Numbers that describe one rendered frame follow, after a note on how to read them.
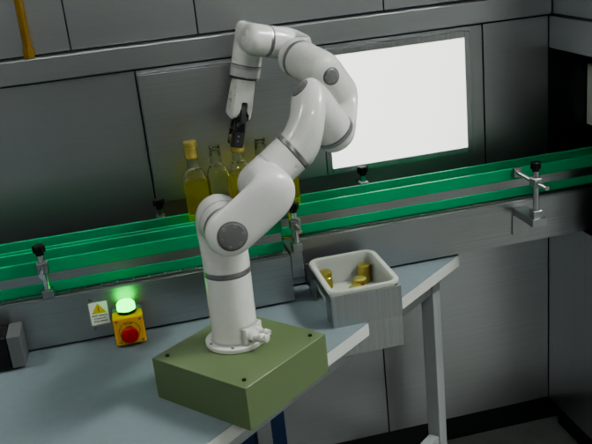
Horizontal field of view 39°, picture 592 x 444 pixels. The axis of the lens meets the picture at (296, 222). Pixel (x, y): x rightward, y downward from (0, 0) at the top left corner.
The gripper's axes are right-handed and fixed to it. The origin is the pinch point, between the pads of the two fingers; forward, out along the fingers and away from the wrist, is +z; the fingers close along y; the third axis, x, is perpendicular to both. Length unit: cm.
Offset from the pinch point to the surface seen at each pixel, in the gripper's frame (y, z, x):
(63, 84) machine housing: -15.0, -6.0, -42.6
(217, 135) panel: -11.8, 2.2, -2.8
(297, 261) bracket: 15.8, 26.0, 16.3
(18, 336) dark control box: 23, 46, -48
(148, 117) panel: -11.9, -0.5, -21.1
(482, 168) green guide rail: -2, 2, 70
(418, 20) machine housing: -12, -35, 47
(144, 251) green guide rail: 13.7, 27.0, -21.0
